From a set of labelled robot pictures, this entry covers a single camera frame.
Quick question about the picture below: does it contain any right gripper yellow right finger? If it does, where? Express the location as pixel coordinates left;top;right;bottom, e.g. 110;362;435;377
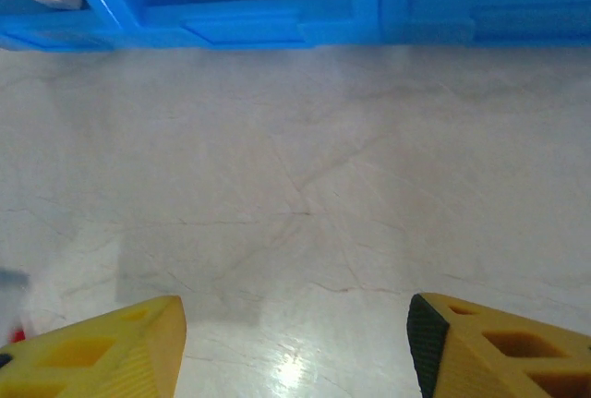
405;292;591;398

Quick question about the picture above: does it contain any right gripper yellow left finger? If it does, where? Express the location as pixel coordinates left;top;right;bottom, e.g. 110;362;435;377
0;295;187;398

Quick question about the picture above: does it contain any blue three-compartment bin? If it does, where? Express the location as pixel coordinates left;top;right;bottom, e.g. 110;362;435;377
0;0;591;52

